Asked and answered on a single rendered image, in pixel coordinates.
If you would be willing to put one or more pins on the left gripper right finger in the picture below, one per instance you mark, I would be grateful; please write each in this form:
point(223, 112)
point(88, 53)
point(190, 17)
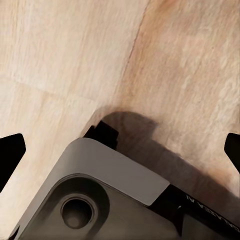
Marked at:
point(232, 149)

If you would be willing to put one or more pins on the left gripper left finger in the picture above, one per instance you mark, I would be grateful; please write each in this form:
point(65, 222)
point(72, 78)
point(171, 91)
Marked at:
point(12, 149)

